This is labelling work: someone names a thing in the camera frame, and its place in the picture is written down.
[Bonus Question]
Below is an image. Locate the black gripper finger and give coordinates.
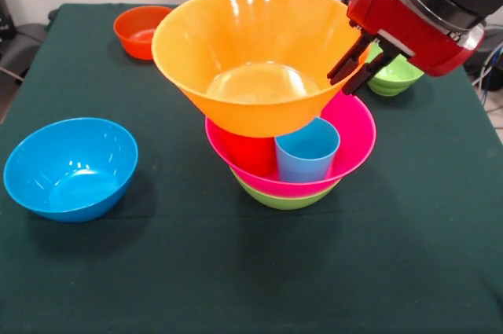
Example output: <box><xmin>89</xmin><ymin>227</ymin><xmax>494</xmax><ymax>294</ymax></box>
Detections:
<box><xmin>326</xmin><ymin>33</ymin><xmax>373</xmax><ymax>86</ymax></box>
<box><xmin>340</xmin><ymin>49</ymin><xmax>398</xmax><ymax>97</ymax></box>

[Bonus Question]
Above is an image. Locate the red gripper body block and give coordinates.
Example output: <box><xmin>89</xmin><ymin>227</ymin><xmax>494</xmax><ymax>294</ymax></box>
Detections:
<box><xmin>346</xmin><ymin>0</ymin><xmax>486</xmax><ymax>78</ymax></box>

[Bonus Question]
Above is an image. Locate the large pink bowl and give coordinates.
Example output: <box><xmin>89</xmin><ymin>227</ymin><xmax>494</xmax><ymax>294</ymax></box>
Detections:
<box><xmin>204</xmin><ymin>94</ymin><xmax>377</xmax><ymax>198</ymax></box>

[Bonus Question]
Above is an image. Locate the large orange bowl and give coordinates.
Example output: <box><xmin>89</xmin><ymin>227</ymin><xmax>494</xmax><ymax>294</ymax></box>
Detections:
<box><xmin>151</xmin><ymin>0</ymin><xmax>373</xmax><ymax>138</ymax></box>

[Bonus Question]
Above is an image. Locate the blue cup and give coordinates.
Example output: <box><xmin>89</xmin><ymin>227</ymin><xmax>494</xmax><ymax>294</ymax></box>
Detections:
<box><xmin>274</xmin><ymin>116</ymin><xmax>341</xmax><ymax>183</ymax></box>

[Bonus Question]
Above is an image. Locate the red cup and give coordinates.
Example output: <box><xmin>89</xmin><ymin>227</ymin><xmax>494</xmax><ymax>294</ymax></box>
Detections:
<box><xmin>220</xmin><ymin>129</ymin><xmax>275</xmax><ymax>177</ymax></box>

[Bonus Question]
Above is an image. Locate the large green bowl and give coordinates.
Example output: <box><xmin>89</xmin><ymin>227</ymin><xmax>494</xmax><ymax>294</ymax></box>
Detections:
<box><xmin>229</xmin><ymin>168</ymin><xmax>341</xmax><ymax>211</ymax></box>

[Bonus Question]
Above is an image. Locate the small green bowl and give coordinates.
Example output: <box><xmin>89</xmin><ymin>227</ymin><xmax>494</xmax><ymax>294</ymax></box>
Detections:
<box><xmin>366</xmin><ymin>42</ymin><xmax>425</xmax><ymax>97</ymax></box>

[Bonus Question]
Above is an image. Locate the small red-orange bowl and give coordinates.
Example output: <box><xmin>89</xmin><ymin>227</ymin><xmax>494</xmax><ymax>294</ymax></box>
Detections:
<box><xmin>113</xmin><ymin>5</ymin><xmax>174</xmax><ymax>61</ymax></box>

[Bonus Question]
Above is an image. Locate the dark green tablecloth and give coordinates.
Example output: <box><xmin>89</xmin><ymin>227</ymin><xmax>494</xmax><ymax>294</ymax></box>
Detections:
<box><xmin>0</xmin><ymin>2</ymin><xmax>503</xmax><ymax>334</ymax></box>

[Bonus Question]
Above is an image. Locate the large blue bowl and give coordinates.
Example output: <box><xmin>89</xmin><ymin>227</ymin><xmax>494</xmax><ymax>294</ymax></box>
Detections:
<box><xmin>2</xmin><ymin>116</ymin><xmax>139</xmax><ymax>223</ymax></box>

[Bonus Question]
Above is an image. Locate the blue cable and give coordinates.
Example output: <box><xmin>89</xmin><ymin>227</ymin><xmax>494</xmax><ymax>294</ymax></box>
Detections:
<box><xmin>479</xmin><ymin>49</ymin><xmax>503</xmax><ymax>105</ymax></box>

